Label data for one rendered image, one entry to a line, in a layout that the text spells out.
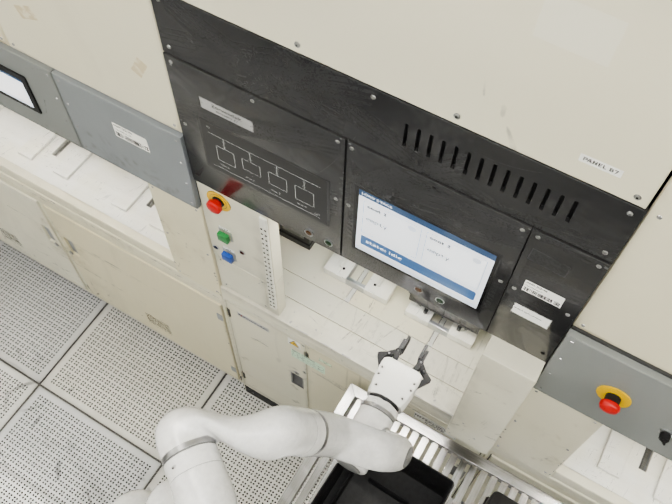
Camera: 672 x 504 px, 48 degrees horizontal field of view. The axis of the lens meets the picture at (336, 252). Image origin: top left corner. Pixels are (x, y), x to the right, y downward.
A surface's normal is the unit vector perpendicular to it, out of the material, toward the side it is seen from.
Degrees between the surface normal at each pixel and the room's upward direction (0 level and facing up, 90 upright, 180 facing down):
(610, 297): 90
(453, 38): 90
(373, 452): 36
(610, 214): 90
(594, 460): 0
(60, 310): 0
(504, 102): 93
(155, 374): 0
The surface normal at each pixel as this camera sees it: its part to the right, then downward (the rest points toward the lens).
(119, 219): 0.02, -0.51
